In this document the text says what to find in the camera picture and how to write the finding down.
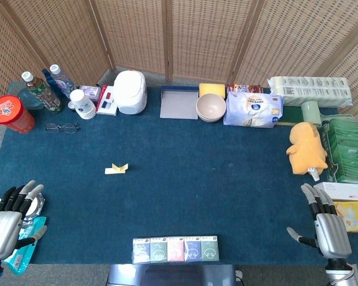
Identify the woven bamboo folding screen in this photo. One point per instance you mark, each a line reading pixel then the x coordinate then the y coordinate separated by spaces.
pixel 197 38

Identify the dark blue carpet mat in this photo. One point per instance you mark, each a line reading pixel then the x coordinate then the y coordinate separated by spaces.
pixel 179 193

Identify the dark blue bottle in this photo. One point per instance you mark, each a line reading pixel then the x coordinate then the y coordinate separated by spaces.
pixel 49 79

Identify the green tissue pack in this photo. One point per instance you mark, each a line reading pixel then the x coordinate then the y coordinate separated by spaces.
pixel 210 249
pixel 158 251

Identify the light blue printed bag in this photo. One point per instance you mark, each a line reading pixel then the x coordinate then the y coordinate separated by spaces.
pixel 250 110

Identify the silver foil dish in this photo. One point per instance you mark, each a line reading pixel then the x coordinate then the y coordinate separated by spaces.
pixel 37 205

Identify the teal glass dish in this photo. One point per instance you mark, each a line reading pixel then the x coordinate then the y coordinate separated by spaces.
pixel 27 96

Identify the pale yellow paper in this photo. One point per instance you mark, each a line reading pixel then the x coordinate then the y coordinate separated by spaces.
pixel 114 170

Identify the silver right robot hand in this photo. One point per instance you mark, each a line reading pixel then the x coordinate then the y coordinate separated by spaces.
pixel 332 235

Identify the small white carton box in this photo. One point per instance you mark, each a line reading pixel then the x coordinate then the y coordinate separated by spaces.
pixel 337 190

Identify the green sachet display box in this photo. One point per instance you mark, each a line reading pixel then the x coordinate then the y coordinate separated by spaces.
pixel 344 149

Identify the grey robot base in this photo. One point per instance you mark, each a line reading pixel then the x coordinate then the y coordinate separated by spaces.
pixel 173 275

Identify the yellow plush toy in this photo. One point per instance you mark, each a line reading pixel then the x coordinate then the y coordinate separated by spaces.
pixel 305 149

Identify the teal snack bag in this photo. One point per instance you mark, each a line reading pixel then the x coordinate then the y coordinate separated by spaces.
pixel 24 259

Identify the red white carton box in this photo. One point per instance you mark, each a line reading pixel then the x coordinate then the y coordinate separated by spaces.
pixel 106 104

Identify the white paper cup stack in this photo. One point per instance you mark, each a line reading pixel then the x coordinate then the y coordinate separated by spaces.
pixel 82 105

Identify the thin metal eyeglasses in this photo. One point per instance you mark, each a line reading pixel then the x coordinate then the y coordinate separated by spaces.
pixel 70 128

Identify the red canister orange lid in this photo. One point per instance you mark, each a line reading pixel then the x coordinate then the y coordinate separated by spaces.
pixel 9 111

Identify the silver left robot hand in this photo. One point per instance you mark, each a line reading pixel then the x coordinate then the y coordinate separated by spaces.
pixel 3 232

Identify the yellow wet wipes pack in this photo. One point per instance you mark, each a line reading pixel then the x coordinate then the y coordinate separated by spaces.
pixel 355 214

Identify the blue tissue pack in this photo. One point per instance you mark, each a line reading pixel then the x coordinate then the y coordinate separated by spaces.
pixel 192 249
pixel 141 251

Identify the white power plug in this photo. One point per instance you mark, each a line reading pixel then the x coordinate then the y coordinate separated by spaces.
pixel 239 274

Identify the green tea bottle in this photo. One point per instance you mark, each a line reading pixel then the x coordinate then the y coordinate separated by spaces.
pixel 44 95

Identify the grey tray blue rim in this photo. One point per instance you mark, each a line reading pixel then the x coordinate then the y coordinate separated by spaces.
pixel 179 105

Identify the white green tissue bundle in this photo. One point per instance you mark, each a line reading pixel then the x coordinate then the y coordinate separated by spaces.
pixel 310 90

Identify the brown red snack packet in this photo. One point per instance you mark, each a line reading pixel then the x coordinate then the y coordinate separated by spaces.
pixel 244 88

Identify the white plush label tag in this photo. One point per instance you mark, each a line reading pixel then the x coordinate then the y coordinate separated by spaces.
pixel 314 174

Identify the beige bowl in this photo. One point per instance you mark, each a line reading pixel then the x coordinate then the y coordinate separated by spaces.
pixel 210 104
pixel 210 120

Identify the pink tissue pack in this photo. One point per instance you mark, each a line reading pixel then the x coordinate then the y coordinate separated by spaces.
pixel 175 250

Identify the green yellow scouring sponge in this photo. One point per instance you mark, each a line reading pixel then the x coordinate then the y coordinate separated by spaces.
pixel 290 114

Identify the white rice cooker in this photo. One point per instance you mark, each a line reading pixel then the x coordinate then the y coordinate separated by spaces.
pixel 129 92

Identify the clear water bottle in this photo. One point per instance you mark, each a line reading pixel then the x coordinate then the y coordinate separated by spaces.
pixel 62 82

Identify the small purple lidded box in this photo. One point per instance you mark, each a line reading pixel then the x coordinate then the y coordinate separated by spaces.
pixel 91 90

